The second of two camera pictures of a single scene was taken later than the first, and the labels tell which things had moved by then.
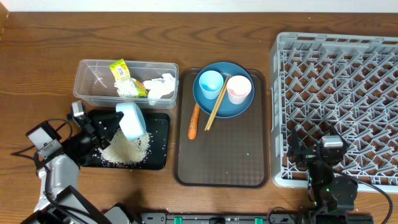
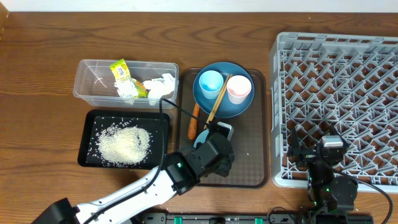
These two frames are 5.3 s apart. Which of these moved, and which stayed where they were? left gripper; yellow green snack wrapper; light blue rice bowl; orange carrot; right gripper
Moved: left gripper; light blue rice bowl
Stayed: orange carrot; right gripper; yellow green snack wrapper
